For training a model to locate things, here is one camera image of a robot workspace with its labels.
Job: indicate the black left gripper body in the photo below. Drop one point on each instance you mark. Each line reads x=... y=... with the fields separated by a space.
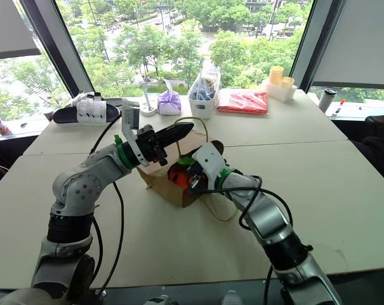
x=148 y=144

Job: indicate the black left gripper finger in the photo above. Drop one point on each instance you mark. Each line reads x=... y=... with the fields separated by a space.
x=172 y=140
x=176 y=129

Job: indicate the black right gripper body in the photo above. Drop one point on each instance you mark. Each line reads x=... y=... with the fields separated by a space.
x=198 y=179

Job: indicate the orange plush toy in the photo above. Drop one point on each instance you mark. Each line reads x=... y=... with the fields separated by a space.
x=176 y=178

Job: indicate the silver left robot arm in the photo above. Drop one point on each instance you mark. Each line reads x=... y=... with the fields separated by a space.
x=74 y=187

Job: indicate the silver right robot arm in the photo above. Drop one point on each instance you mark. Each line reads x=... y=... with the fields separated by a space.
x=268 y=219

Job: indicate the green plush toy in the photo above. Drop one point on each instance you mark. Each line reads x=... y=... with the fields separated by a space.
x=185 y=161

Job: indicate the purple tied plastic bag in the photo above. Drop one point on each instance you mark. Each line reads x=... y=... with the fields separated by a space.
x=169 y=103

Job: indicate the brown paper bag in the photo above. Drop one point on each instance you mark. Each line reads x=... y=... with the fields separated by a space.
x=166 y=187

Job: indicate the white stand holder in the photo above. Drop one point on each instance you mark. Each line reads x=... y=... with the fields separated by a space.
x=146 y=101

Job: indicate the red folded plastic bags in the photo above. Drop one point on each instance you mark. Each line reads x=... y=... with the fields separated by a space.
x=242 y=101

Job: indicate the small white paper cup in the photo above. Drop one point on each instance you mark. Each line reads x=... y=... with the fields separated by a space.
x=49 y=115

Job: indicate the white rectangular holder box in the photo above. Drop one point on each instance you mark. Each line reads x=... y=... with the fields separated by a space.
x=279 y=92

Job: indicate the tall yellow plastic cup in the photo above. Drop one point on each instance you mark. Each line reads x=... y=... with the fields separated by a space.
x=275 y=74

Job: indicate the short yellow plastic cup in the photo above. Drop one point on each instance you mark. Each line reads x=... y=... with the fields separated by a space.
x=287 y=82

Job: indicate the grey tumbler with black lid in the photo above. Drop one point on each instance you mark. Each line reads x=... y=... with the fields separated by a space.
x=326 y=101

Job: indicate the marker with red cap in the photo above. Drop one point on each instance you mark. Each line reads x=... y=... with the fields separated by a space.
x=340 y=105

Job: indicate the grey roller blind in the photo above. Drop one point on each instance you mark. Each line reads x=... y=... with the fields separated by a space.
x=7 y=28
x=360 y=41

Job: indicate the black chair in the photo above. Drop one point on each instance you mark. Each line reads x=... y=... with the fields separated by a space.
x=379 y=149

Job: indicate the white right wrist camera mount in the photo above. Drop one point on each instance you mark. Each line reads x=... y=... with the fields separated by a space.
x=210 y=162

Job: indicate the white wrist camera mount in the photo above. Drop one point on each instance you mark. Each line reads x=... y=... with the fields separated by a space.
x=210 y=162
x=129 y=116

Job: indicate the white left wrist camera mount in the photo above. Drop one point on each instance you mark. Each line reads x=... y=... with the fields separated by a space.
x=129 y=116

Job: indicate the dark window frame post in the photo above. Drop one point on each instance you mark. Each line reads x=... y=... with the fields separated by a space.
x=58 y=47
x=309 y=47

